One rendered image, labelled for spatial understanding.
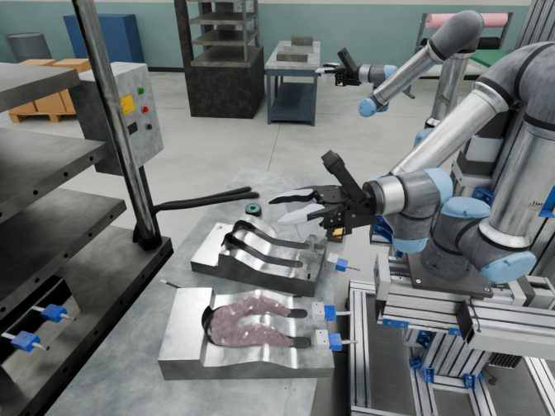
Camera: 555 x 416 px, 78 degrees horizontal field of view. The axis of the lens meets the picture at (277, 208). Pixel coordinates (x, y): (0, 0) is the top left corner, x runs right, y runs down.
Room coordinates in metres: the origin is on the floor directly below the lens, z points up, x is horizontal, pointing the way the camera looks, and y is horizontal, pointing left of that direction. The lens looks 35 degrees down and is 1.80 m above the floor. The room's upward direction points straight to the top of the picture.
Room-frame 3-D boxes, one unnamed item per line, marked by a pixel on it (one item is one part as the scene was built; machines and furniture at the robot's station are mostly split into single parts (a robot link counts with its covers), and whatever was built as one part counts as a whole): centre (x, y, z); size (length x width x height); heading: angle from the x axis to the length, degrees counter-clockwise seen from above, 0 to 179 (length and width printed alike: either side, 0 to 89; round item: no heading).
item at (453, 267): (0.78, -0.53, 1.09); 0.15 x 0.15 x 0.10
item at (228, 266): (1.04, 0.07, 0.87); 0.50 x 0.26 x 0.14; 74
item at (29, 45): (6.68, 4.47, 0.44); 0.59 x 0.59 x 0.88
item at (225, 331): (0.68, 0.08, 0.90); 0.26 x 0.18 x 0.08; 91
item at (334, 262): (0.99, -0.27, 0.83); 0.13 x 0.05 x 0.05; 68
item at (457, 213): (0.78, -0.53, 1.20); 0.13 x 0.12 x 0.14; 12
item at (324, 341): (0.63, -0.18, 0.86); 0.13 x 0.05 x 0.05; 91
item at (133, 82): (1.44, 0.68, 0.74); 0.30 x 0.22 x 1.47; 164
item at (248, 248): (1.02, 0.06, 0.92); 0.35 x 0.16 x 0.09; 74
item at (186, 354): (0.67, 0.09, 0.86); 0.50 x 0.26 x 0.11; 91
